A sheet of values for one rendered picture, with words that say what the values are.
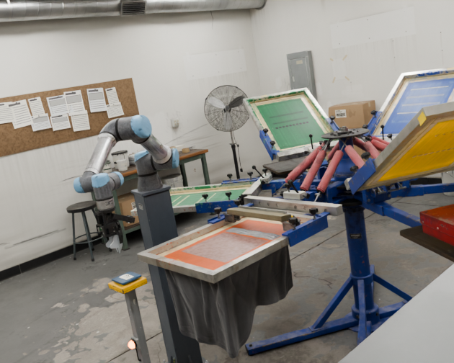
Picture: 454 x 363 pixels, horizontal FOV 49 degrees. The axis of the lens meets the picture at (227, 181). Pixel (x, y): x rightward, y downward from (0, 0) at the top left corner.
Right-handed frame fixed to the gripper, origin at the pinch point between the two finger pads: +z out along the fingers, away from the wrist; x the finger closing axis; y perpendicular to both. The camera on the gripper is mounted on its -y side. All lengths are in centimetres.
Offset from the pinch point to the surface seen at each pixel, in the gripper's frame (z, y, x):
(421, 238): 15, -95, 92
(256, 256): 13, -43, 41
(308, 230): 12, -80, 42
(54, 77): -97, -154, -368
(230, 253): 15, -45, 22
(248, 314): 42, -40, 33
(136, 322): 35.1, 0.8, 2.0
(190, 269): 11.6, -17.3, 26.3
